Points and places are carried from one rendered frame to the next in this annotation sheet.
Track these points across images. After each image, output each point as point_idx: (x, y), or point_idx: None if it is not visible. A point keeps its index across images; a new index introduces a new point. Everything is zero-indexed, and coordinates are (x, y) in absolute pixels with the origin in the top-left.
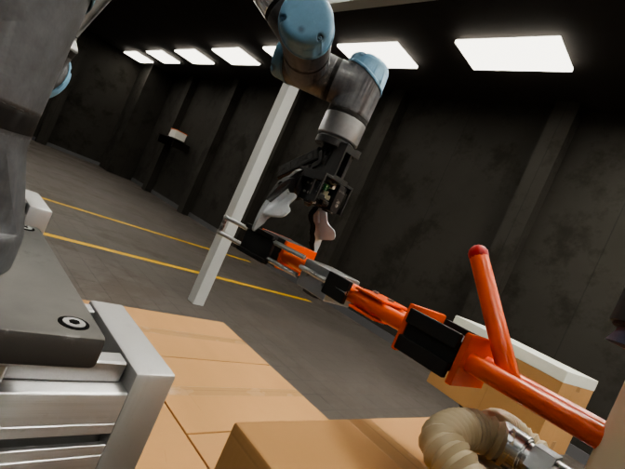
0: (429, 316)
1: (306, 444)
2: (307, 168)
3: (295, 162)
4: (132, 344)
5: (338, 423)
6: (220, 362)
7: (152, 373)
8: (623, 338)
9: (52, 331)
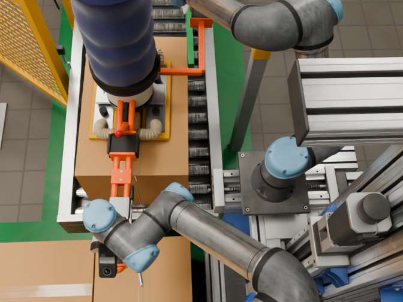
0: (137, 145)
1: (170, 165)
2: None
3: (116, 257)
4: (219, 181)
5: (147, 172)
6: None
7: (218, 169)
8: (142, 90)
9: (246, 151)
